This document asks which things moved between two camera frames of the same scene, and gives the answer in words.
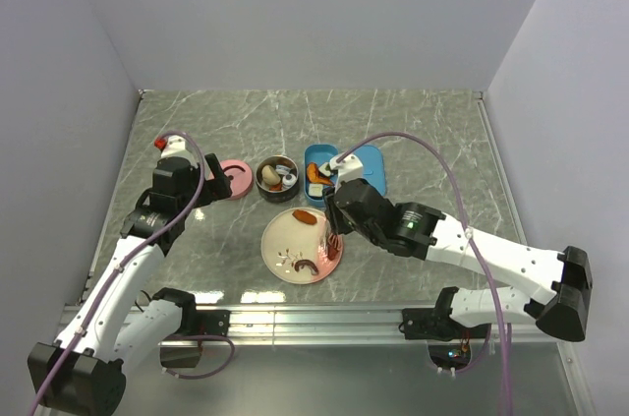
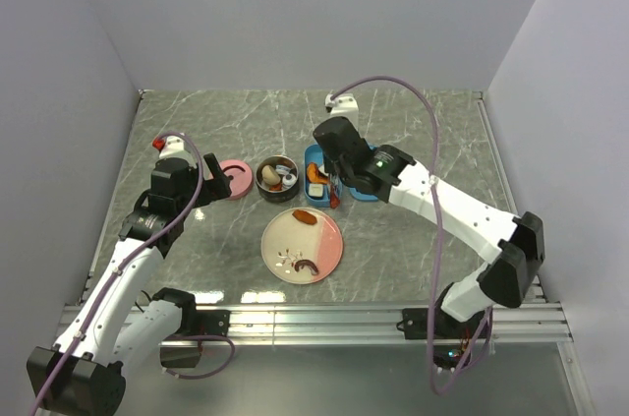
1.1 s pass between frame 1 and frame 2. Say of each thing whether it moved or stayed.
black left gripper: stayed
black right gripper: moved
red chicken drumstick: moved
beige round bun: stayed
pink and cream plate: stayed
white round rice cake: stayed
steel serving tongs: moved
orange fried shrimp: stayed
